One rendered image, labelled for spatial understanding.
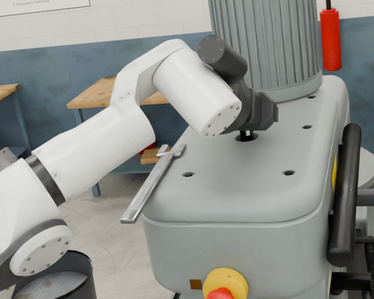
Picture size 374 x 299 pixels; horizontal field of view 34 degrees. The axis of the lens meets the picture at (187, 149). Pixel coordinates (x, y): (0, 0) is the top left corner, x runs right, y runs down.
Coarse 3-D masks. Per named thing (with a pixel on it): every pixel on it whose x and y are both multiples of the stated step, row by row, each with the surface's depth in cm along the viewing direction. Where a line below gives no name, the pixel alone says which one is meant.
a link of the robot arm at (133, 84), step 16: (160, 48) 74; (176, 48) 74; (128, 64) 73; (144, 64) 73; (128, 80) 71; (144, 80) 74; (112, 96) 72; (128, 96) 70; (144, 96) 77; (128, 112) 69; (144, 128) 70; (144, 144) 71
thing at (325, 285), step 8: (328, 264) 97; (328, 272) 96; (328, 280) 95; (320, 288) 91; (328, 288) 95; (184, 296) 98; (192, 296) 98; (200, 296) 98; (304, 296) 92; (312, 296) 92; (320, 296) 91; (328, 296) 94
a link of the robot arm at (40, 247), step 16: (48, 224) 66; (64, 224) 68; (16, 240) 65; (32, 240) 65; (48, 240) 65; (64, 240) 68; (0, 256) 65; (16, 256) 65; (32, 256) 66; (48, 256) 69; (0, 272) 66; (16, 272) 67; (32, 272) 69; (0, 288) 69
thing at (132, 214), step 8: (184, 144) 97; (160, 152) 95; (168, 152) 95; (176, 152) 94; (160, 160) 92; (168, 160) 92; (160, 168) 89; (152, 176) 87; (160, 176) 87; (144, 184) 85; (152, 184) 85; (144, 192) 83; (152, 192) 83; (136, 200) 81; (144, 200) 80; (128, 208) 79; (136, 208) 78; (128, 216) 77; (136, 216) 77
